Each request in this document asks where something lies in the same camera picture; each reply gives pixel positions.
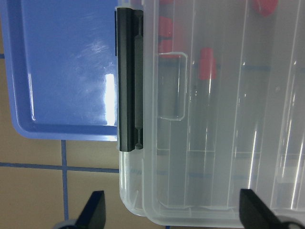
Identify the black box latch handle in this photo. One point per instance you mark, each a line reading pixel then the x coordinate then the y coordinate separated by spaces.
pixel 129 47

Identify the clear plastic box lid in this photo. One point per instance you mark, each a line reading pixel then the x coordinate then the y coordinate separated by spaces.
pixel 205 140

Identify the blue plastic tray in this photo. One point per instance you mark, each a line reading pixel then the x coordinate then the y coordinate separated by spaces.
pixel 61 68

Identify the red block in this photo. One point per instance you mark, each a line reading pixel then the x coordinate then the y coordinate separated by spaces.
pixel 165 27
pixel 207 64
pixel 165 47
pixel 264 7

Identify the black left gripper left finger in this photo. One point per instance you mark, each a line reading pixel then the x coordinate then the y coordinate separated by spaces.
pixel 93 214

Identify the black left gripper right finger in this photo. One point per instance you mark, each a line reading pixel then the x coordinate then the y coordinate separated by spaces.
pixel 254 214

